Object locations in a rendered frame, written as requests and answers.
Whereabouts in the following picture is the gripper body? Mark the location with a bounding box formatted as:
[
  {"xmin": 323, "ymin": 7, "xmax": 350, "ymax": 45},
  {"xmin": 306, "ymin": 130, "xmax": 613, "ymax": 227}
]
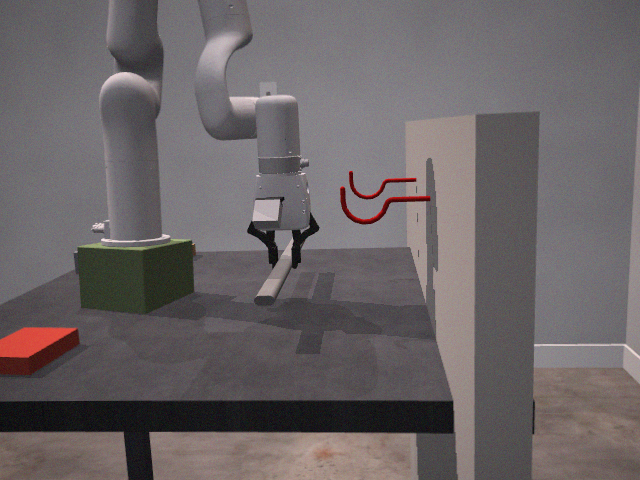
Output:
[{"xmin": 254, "ymin": 171, "xmax": 311, "ymax": 231}]

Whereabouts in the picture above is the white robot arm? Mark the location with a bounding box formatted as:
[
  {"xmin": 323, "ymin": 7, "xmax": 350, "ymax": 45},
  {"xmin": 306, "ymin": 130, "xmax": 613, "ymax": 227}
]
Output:
[{"xmin": 92, "ymin": 0, "xmax": 309, "ymax": 247}]

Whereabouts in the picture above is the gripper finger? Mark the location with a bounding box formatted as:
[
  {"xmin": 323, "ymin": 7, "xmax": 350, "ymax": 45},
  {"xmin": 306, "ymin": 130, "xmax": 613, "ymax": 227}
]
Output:
[
  {"xmin": 247, "ymin": 221, "xmax": 278, "ymax": 269},
  {"xmin": 291, "ymin": 212, "xmax": 319, "ymax": 269}
]

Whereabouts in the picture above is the grey long rod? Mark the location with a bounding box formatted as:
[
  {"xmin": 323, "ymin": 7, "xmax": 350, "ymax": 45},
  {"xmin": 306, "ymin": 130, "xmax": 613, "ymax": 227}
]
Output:
[{"xmin": 254, "ymin": 238, "xmax": 293, "ymax": 306}]

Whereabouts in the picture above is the grey wall panel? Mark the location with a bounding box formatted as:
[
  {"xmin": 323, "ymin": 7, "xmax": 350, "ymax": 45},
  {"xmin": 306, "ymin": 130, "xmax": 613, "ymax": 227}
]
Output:
[{"xmin": 405, "ymin": 111, "xmax": 540, "ymax": 480}]

